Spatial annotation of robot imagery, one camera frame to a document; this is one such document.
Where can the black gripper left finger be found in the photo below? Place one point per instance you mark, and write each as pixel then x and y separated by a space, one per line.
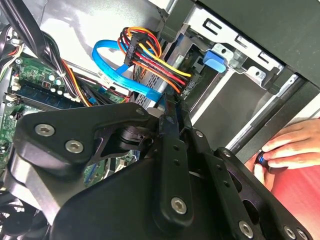
pixel 100 117

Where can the person hand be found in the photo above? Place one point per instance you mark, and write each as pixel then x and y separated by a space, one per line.
pixel 295 145

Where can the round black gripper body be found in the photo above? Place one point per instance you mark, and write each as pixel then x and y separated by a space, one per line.
pixel 120 205

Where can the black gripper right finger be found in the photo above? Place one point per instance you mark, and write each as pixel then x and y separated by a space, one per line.
pixel 220 170

